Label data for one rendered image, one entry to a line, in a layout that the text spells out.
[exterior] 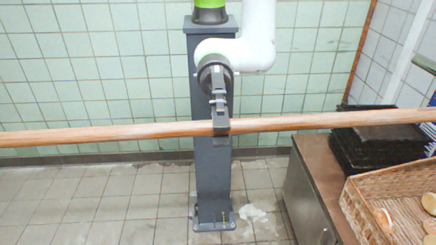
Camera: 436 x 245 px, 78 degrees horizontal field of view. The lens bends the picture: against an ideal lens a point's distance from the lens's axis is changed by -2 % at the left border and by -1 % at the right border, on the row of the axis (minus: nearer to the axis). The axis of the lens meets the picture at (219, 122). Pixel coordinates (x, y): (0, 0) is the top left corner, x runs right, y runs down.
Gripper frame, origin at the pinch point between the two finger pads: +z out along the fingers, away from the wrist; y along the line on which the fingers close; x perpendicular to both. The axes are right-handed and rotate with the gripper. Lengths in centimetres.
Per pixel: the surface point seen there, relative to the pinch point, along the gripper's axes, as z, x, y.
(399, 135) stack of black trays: -42, -76, 38
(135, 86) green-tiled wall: -122, 49, 53
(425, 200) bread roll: -23, -82, 56
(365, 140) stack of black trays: -38, -59, 36
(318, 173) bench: -44, -48, 60
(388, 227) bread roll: -12, -60, 55
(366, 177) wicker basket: -27, -56, 45
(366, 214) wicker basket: -13, -50, 48
